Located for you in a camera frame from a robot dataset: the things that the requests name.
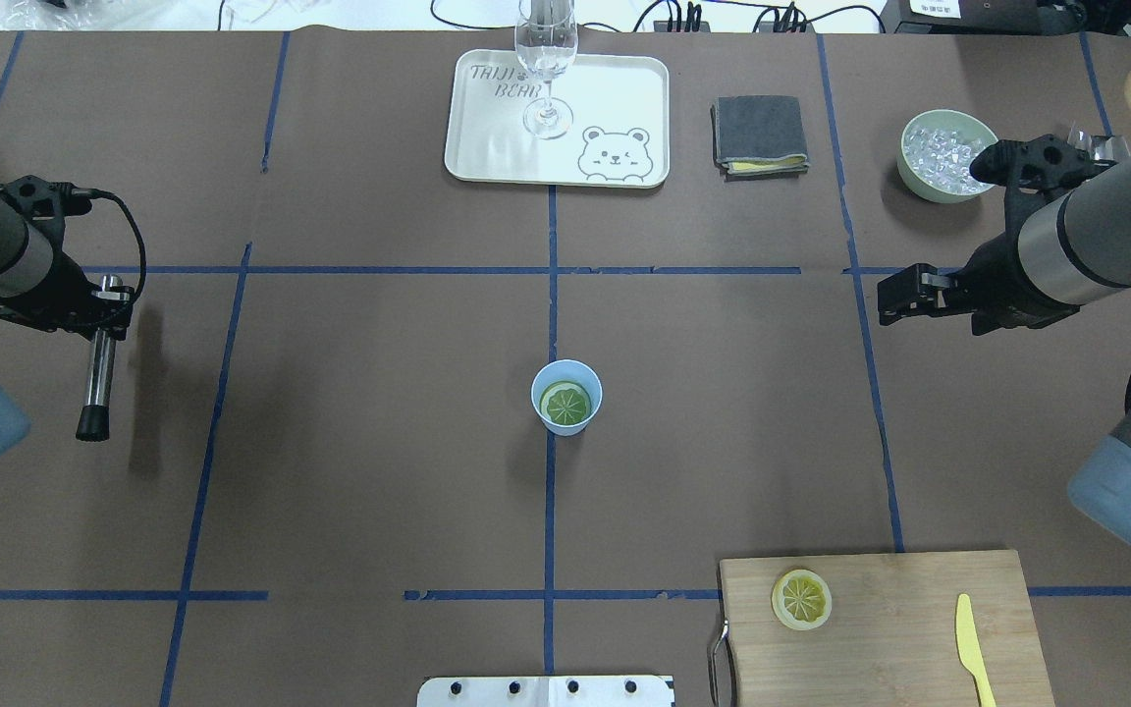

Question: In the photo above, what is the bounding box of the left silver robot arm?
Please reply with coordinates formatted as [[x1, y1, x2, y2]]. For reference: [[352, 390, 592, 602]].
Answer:
[[0, 176, 147, 456]]

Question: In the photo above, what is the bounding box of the yellow lemon half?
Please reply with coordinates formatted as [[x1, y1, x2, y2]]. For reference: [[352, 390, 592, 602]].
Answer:
[[771, 569, 834, 631]]

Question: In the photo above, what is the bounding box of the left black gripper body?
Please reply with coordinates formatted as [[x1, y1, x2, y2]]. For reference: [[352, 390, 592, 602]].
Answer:
[[0, 176, 135, 339]]

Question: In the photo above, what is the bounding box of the white bear tray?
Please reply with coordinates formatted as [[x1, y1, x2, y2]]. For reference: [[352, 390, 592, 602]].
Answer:
[[444, 49, 672, 189]]

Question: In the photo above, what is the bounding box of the clear wine glass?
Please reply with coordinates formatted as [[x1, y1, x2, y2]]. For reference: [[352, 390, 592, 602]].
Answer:
[[513, 1, 578, 140]]

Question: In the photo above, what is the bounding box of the bamboo cutting board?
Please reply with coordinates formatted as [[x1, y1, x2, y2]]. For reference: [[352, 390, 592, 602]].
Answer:
[[719, 550, 1054, 706]]

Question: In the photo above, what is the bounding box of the metal ice scoop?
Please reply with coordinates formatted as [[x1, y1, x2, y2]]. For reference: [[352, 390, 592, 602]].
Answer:
[[1067, 122, 1131, 164]]

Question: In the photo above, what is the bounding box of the white camera mast pillar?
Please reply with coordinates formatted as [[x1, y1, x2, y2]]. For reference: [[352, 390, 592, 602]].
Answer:
[[416, 675, 676, 706]]

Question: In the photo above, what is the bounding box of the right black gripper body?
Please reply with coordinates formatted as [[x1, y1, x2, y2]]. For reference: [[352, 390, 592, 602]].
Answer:
[[877, 136, 1116, 336]]

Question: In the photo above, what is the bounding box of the grey folded cloth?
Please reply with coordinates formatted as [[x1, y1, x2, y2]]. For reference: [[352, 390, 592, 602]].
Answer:
[[711, 95, 811, 178]]

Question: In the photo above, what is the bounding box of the green lime slice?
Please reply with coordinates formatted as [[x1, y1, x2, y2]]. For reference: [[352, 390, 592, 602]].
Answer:
[[538, 380, 593, 428]]

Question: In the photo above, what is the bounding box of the yellow plastic knife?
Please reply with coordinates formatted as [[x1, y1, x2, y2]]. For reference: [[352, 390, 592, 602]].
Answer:
[[955, 592, 998, 707]]

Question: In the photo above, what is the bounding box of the green bowl of ice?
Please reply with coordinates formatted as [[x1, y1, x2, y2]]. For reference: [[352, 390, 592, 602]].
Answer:
[[896, 109, 998, 204]]

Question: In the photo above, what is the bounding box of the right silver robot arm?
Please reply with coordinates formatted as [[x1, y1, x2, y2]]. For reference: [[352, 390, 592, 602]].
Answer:
[[875, 136, 1131, 580]]

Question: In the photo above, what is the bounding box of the light blue paper cup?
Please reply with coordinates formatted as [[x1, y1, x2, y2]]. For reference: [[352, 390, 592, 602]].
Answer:
[[529, 359, 603, 437]]

